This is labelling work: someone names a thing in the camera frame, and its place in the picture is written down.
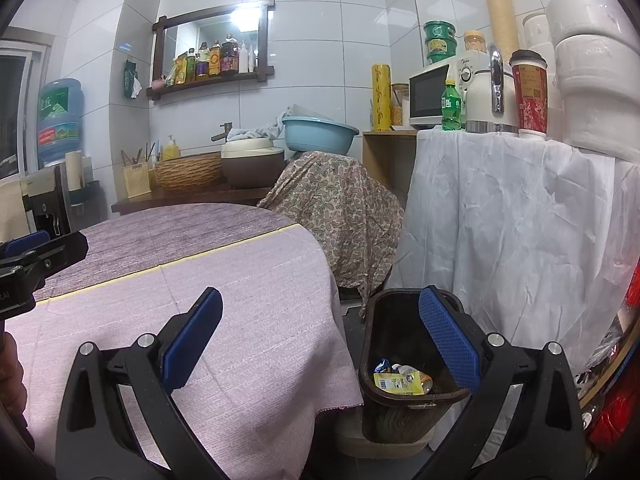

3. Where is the brown and cream pot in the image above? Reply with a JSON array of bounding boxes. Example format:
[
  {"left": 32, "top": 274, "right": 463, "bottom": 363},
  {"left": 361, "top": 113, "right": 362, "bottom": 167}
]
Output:
[{"left": 221, "top": 140, "right": 287, "bottom": 190}]

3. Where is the glass jar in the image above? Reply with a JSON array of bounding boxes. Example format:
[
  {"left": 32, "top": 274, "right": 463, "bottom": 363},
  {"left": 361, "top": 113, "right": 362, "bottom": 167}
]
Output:
[{"left": 391, "top": 83, "right": 411, "bottom": 126}]

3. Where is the grey tablecloth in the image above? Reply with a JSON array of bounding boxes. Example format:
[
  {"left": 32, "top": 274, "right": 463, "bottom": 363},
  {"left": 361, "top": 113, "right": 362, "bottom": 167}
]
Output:
[{"left": 32, "top": 202, "right": 302, "bottom": 305}]

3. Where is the person's left hand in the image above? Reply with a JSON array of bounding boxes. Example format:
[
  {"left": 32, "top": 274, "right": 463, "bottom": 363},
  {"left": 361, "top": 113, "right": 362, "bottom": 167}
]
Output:
[{"left": 0, "top": 335, "right": 27, "bottom": 413}]

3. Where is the blue water jug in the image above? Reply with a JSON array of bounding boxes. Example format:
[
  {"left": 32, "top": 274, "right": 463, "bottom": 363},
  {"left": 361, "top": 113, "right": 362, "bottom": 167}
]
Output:
[{"left": 37, "top": 78, "right": 84, "bottom": 164}]

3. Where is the stack of beige paper cups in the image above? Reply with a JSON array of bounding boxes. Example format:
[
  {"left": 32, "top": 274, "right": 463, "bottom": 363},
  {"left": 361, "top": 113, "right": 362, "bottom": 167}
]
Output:
[{"left": 477, "top": 0, "right": 524, "bottom": 62}]

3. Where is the white cloth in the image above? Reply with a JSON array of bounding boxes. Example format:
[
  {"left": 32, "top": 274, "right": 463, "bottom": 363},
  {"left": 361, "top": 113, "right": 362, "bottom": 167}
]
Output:
[{"left": 390, "top": 127, "right": 640, "bottom": 411}]

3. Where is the grey towel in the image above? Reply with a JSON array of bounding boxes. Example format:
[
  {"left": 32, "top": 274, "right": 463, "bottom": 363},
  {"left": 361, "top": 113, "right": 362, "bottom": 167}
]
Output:
[{"left": 227, "top": 107, "right": 293, "bottom": 143}]

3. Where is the floral cloth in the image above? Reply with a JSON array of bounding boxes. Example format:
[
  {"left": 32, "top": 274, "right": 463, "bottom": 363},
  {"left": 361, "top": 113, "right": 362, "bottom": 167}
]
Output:
[{"left": 257, "top": 151, "right": 406, "bottom": 302}]

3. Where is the wooden cabinet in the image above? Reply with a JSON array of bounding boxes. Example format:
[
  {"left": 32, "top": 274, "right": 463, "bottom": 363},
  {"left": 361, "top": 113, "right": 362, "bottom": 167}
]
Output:
[{"left": 362, "top": 130, "right": 419, "bottom": 196}]

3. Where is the yellow patterned roll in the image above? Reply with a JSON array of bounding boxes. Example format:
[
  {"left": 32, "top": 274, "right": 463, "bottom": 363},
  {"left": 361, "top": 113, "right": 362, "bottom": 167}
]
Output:
[{"left": 371, "top": 63, "right": 391, "bottom": 133}]

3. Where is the red paper cup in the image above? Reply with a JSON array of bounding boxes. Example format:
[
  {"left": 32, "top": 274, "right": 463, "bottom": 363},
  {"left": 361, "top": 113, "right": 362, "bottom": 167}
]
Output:
[{"left": 509, "top": 50, "right": 550, "bottom": 135}]

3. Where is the stack of white cups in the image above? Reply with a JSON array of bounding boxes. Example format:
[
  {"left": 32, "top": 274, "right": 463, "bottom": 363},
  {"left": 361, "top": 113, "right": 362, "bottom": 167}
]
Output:
[{"left": 522, "top": 12, "right": 558, "bottom": 68}]

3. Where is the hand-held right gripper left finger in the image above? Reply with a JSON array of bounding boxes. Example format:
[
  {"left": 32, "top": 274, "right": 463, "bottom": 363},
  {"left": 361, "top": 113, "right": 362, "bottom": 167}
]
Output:
[{"left": 55, "top": 286, "right": 224, "bottom": 480}]

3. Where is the green soda bottle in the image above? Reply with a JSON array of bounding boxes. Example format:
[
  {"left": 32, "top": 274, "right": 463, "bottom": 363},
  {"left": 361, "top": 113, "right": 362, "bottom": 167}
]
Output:
[{"left": 441, "top": 78, "right": 464, "bottom": 132}]

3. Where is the window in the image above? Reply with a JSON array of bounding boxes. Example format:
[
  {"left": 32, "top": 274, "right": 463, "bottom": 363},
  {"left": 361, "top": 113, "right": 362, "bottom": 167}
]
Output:
[{"left": 0, "top": 40, "right": 38, "bottom": 182}]

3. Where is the wicker basket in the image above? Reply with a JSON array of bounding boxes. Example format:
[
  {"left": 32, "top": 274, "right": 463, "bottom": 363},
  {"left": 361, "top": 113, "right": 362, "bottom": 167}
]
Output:
[{"left": 154, "top": 154, "right": 224, "bottom": 191}]

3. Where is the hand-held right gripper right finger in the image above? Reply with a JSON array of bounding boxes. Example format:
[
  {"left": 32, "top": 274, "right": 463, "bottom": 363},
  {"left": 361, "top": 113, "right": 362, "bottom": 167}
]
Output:
[{"left": 415, "top": 285, "right": 587, "bottom": 480}]

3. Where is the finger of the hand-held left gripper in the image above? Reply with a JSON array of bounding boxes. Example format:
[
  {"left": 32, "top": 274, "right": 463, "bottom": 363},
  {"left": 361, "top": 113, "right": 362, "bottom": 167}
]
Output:
[
  {"left": 0, "top": 231, "right": 51, "bottom": 261},
  {"left": 22, "top": 232, "right": 89, "bottom": 281}
]

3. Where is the row of bottles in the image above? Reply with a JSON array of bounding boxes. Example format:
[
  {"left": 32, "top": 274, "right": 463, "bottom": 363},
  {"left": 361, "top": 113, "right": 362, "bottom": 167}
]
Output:
[{"left": 165, "top": 34, "right": 258, "bottom": 86}]

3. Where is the yellow snack packet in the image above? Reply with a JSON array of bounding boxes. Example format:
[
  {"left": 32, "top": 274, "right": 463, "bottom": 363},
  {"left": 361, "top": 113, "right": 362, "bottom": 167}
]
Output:
[{"left": 373, "top": 367, "right": 434, "bottom": 395}]

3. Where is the dark brown trash bin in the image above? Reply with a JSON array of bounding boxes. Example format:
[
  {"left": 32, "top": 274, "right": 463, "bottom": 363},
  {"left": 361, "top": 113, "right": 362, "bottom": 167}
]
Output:
[{"left": 359, "top": 287, "right": 472, "bottom": 444}]

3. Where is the red plastic bag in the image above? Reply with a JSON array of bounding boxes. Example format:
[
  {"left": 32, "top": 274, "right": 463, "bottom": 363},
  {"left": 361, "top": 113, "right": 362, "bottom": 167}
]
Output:
[{"left": 587, "top": 357, "right": 640, "bottom": 455}]

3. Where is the stack of white foam bowls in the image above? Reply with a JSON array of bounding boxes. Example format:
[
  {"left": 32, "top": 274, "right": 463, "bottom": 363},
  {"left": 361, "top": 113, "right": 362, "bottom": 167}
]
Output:
[{"left": 544, "top": 0, "right": 640, "bottom": 162}]

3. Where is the green tissue packet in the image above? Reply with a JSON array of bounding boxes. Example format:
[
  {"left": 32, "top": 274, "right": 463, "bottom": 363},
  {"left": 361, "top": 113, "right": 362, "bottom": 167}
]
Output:
[{"left": 122, "top": 60, "right": 144, "bottom": 99}]

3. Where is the stack of green noodle bowls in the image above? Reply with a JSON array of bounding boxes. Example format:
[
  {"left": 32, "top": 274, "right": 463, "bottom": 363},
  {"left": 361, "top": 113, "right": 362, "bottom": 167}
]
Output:
[{"left": 423, "top": 20, "right": 459, "bottom": 64}]

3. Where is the light blue basin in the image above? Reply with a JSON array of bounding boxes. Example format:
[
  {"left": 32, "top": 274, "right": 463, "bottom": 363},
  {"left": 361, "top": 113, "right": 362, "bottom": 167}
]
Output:
[{"left": 281, "top": 115, "right": 360, "bottom": 155}]

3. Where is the yellow chopstick holder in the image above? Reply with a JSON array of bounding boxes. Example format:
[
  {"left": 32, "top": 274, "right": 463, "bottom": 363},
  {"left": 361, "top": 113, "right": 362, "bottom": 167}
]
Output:
[{"left": 122, "top": 162, "right": 154, "bottom": 197}]

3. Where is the white electric kettle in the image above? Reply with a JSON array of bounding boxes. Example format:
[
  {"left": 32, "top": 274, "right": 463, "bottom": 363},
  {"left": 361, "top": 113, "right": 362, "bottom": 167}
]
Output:
[{"left": 465, "top": 45, "right": 521, "bottom": 135}]

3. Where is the white microwave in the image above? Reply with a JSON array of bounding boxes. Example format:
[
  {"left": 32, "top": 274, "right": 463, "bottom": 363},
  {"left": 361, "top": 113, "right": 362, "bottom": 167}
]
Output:
[{"left": 408, "top": 50, "right": 489, "bottom": 131}]

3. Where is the pink tablecloth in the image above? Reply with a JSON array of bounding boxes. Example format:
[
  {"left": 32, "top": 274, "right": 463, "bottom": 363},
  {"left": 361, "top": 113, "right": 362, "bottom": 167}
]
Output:
[{"left": 5, "top": 225, "right": 365, "bottom": 472}]

